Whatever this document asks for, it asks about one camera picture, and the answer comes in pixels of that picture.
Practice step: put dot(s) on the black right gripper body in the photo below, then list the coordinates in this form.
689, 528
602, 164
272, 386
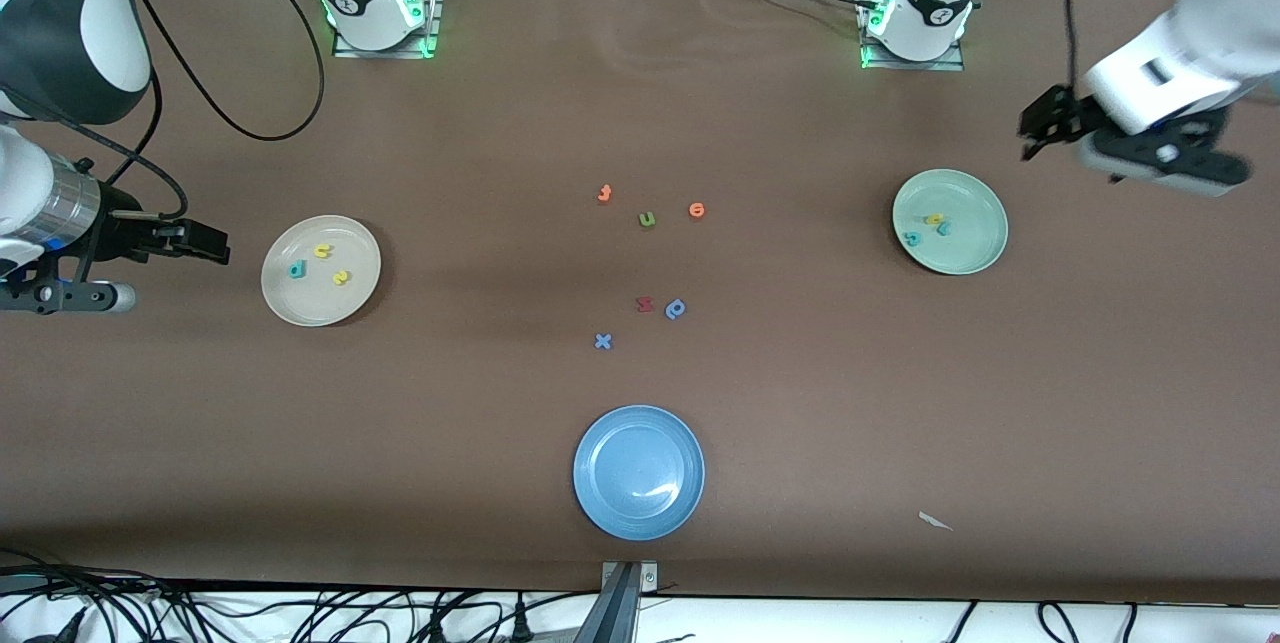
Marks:
122, 231

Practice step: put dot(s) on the beige brown plate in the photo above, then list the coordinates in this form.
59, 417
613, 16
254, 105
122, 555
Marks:
321, 303

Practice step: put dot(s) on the pale green plate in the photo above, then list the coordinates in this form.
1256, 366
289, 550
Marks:
970, 243

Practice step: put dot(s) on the brown table cover mat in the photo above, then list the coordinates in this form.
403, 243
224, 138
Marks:
300, 443

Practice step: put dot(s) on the white paper scrap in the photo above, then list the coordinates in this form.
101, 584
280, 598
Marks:
935, 521

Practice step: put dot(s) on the blue foam letter p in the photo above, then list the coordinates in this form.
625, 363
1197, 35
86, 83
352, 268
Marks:
676, 308

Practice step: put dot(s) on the blue plate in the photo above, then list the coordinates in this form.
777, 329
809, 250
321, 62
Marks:
639, 472

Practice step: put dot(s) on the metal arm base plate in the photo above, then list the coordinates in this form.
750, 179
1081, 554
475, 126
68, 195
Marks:
436, 13
950, 65

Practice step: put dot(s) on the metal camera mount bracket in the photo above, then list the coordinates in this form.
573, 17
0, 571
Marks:
625, 603

